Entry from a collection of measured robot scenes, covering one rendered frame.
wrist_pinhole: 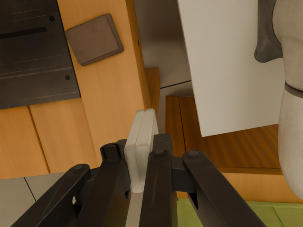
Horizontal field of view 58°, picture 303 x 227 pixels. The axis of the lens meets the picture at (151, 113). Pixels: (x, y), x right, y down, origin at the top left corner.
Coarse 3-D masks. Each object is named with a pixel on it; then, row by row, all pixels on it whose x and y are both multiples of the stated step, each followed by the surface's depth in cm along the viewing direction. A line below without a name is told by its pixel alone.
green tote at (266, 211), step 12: (180, 204) 79; (252, 204) 79; (264, 204) 79; (276, 204) 79; (288, 204) 80; (300, 204) 80; (180, 216) 75; (192, 216) 75; (264, 216) 75; (276, 216) 75; (288, 216) 75; (300, 216) 75
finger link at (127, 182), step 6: (126, 162) 16; (96, 168) 16; (126, 168) 15; (126, 174) 15; (90, 180) 14; (126, 180) 15; (84, 186) 14; (90, 186) 15; (126, 186) 15; (78, 192) 15; (84, 192) 15; (78, 198) 15; (84, 198) 15; (78, 204) 15
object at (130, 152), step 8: (136, 112) 22; (144, 112) 21; (136, 120) 20; (136, 128) 18; (128, 136) 17; (136, 136) 17; (128, 144) 16; (136, 144) 16; (128, 152) 15; (136, 152) 16; (128, 160) 16; (136, 160) 16; (128, 168) 16; (136, 168) 16; (136, 176) 16; (136, 184) 16; (136, 192) 16
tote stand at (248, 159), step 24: (168, 96) 153; (168, 120) 118; (192, 120) 118; (192, 144) 96; (216, 144) 96; (240, 144) 97; (264, 144) 97; (240, 168) 81; (264, 168) 81; (240, 192) 81; (264, 192) 80; (288, 192) 80
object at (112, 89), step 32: (64, 0) 55; (96, 0) 55; (128, 0) 58; (128, 32) 57; (96, 64) 59; (128, 64) 59; (96, 96) 62; (128, 96) 61; (96, 128) 64; (128, 128) 64
